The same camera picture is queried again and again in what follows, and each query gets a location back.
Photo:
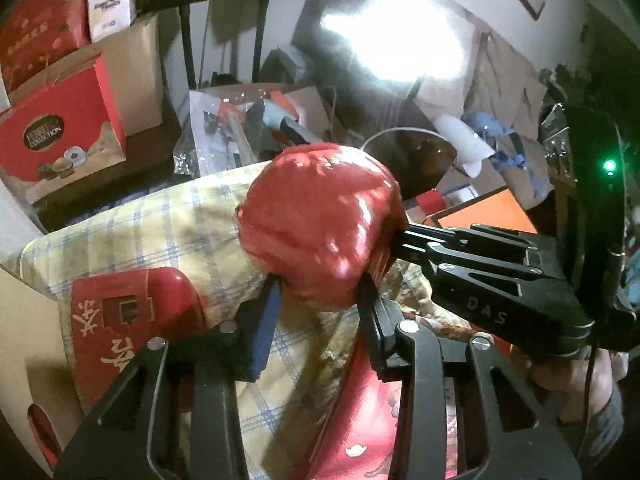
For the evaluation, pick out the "yellow plaid cloth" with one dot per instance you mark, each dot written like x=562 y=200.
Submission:
x=165 y=220

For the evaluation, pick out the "black speaker stand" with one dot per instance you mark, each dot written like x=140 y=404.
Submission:
x=187 y=45
x=260 y=40

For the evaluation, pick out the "red tin with white characters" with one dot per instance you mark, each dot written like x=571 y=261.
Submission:
x=165 y=300

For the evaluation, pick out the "orange flat box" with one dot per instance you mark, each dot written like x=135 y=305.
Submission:
x=490 y=207

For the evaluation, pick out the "dark round glass bowl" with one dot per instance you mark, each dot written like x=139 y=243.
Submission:
x=430 y=160

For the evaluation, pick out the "person's right hand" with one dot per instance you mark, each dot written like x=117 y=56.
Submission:
x=565 y=382

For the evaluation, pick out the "blue cloth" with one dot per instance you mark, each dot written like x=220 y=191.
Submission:
x=502 y=157

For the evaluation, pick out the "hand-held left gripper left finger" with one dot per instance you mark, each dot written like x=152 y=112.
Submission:
x=264 y=332

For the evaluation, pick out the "large cardboard box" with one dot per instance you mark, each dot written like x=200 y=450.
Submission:
x=25 y=340

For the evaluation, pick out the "flat screen television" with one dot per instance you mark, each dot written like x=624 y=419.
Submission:
x=320 y=15

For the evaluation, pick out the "red Ferrero Collection box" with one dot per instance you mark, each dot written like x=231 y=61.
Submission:
x=65 y=105

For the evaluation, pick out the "person's right forearm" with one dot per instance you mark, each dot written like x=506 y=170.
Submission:
x=602 y=445

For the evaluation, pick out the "red foil-wrapped round package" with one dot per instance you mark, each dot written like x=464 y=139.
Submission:
x=315 y=225

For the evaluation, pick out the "white paper cup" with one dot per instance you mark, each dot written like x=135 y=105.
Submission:
x=462 y=142

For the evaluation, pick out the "small white carton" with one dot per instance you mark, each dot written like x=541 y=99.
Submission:
x=111 y=0

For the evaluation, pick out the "red gift bag gold print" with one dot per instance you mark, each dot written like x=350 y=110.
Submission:
x=40 y=20

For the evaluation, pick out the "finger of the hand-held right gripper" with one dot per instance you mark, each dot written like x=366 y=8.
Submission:
x=450 y=237
x=480 y=290

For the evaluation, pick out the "clear plastic bag with tools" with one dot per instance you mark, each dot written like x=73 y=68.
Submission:
x=215 y=120

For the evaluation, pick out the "red patterned fabric pouch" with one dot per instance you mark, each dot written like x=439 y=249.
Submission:
x=365 y=425

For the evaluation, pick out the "brown cardboard box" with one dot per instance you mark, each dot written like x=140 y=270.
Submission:
x=142 y=70

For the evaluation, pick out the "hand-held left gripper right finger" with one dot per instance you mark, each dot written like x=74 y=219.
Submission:
x=373 y=327

